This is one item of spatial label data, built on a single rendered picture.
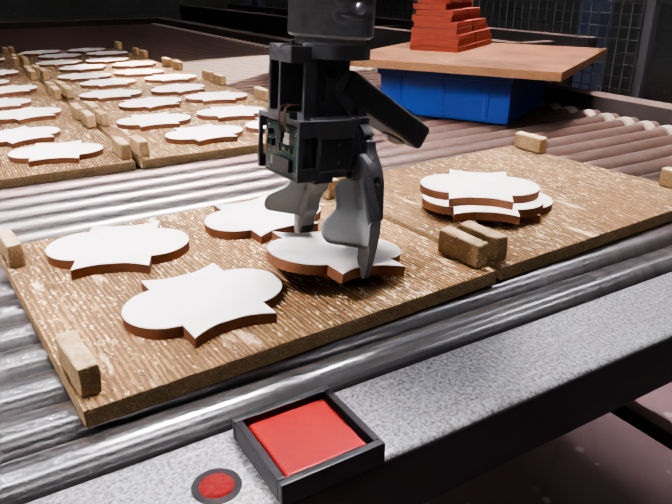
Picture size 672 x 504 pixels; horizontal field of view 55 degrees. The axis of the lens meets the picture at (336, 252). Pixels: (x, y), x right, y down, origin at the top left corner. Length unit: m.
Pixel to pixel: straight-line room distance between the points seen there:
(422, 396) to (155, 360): 0.21
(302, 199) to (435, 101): 0.84
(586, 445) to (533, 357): 1.45
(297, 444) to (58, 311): 0.28
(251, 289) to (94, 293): 0.15
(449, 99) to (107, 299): 0.99
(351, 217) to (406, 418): 0.19
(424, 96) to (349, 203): 0.91
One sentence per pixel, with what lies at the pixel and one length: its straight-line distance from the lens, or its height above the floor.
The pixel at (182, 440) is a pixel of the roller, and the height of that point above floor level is 0.91.
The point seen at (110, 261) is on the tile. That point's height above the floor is 0.95.
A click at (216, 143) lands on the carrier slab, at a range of 1.19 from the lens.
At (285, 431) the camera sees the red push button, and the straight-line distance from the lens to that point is 0.46.
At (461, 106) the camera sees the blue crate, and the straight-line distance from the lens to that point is 1.45.
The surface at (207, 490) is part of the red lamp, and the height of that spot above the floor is 0.92.
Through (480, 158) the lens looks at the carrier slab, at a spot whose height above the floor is 0.94.
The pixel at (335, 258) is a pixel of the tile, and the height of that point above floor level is 0.96.
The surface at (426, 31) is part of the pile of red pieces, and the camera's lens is 1.66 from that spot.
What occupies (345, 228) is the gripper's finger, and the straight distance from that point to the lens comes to 0.58.
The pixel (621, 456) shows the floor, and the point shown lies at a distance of 2.02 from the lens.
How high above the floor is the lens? 1.21
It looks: 23 degrees down
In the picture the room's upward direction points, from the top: straight up
